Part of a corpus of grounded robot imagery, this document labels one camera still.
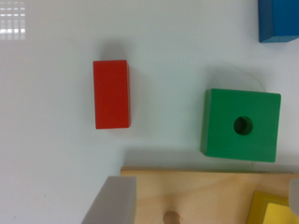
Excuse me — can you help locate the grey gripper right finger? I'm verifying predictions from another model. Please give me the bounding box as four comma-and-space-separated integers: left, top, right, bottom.
289, 178, 299, 216

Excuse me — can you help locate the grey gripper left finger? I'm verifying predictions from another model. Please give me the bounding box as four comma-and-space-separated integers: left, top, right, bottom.
81, 176, 136, 224

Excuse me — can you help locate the green square block with hole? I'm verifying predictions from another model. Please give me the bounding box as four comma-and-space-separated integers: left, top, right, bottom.
201, 89, 281, 162

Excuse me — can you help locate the yellow square block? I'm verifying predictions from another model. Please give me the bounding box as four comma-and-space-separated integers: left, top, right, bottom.
247, 190, 299, 224

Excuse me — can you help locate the red rectangular block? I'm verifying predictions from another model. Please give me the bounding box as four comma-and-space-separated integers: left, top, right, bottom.
93, 60, 131, 129

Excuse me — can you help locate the blue rectangular block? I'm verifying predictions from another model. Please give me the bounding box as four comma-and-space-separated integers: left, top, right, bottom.
258, 0, 299, 43

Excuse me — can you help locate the wooden peg base board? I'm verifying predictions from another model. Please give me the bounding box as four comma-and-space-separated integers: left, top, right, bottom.
121, 167, 299, 224

